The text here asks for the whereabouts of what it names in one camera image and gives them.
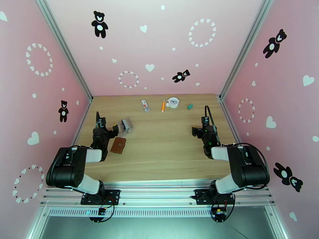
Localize power connector with wires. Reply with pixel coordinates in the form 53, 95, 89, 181
210, 193, 236, 224
89, 204, 115, 224

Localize slotted metal strip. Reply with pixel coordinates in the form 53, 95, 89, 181
47, 207, 270, 218

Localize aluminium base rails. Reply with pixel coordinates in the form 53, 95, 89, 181
39, 180, 276, 208

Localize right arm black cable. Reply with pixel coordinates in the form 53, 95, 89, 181
205, 105, 270, 189

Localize brown leather card holder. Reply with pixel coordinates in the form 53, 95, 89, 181
110, 137, 127, 155

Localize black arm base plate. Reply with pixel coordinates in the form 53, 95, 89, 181
194, 189, 235, 206
80, 189, 121, 205

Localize clear acrylic card box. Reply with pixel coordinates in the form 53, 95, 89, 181
117, 117, 134, 137

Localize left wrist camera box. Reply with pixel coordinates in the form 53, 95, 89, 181
96, 112, 107, 129

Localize aluminium corner post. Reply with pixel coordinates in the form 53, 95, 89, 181
219, 0, 277, 100
33, 0, 93, 103

